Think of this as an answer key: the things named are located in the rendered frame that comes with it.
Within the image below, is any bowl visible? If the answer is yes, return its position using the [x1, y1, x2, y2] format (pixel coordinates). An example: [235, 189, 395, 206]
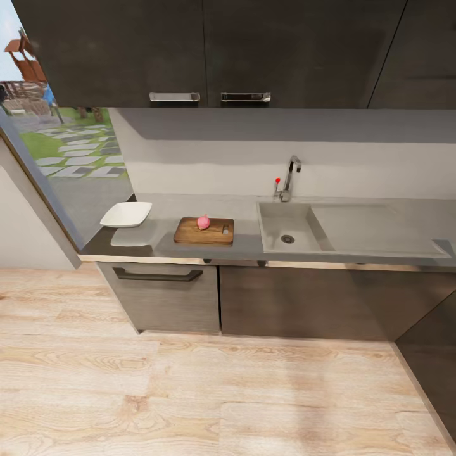
[101, 202, 152, 228]

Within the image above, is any vidalia onion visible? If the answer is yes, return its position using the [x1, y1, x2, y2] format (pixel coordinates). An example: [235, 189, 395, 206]
[196, 214, 209, 229]

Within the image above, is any cutting board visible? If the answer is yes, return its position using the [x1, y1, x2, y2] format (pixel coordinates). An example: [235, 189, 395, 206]
[174, 217, 234, 244]

